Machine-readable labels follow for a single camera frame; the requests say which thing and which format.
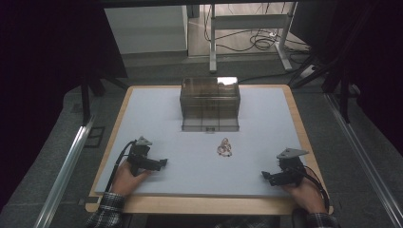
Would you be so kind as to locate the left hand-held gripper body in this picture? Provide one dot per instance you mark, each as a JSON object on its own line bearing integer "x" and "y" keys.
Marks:
{"x": 142, "y": 160}

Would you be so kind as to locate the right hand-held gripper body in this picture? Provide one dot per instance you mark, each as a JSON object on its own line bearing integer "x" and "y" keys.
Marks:
{"x": 290, "y": 171}

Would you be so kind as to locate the person's left hand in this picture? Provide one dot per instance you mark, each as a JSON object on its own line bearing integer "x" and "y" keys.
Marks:
{"x": 126, "y": 182}

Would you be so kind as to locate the person's right hand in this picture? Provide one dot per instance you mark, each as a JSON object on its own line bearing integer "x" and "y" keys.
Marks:
{"x": 305, "y": 198}

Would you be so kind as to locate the white table mat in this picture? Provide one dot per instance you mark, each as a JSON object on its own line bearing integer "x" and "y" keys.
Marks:
{"x": 190, "y": 171}

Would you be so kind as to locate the transparent smoky drawer box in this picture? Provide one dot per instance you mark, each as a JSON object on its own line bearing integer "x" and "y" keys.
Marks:
{"x": 209, "y": 101}

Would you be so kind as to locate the black metal stand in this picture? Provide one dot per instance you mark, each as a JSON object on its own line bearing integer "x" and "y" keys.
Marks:
{"x": 335, "y": 76}
{"x": 86, "y": 98}

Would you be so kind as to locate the dark curtain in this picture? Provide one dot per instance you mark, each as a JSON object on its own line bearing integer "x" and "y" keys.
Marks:
{"x": 374, "y": 63}
{"x": 41, "y": 79}

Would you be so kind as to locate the white cabinet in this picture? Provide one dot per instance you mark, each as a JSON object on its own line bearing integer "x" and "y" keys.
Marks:
{"x": 145, "y": 28}

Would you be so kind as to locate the aluminium rail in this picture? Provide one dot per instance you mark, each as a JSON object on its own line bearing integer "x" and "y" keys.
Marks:
{"x": 364, "y": 161}
{"x": 61, "y": 177}

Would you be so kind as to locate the white metal desk frame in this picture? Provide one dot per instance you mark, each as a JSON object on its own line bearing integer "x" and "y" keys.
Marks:
{"x": 250, "y": 22}

